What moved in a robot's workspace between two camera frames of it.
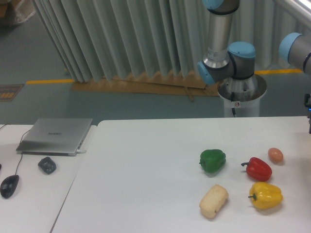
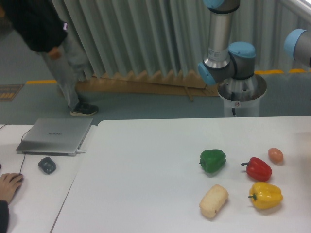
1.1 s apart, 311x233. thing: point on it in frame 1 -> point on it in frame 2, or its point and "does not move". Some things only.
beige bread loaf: (213, 200) does not move
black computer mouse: (8, 185) -> (22, 179)
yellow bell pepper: (265, 195) does not move
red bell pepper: (258, 169) does not move
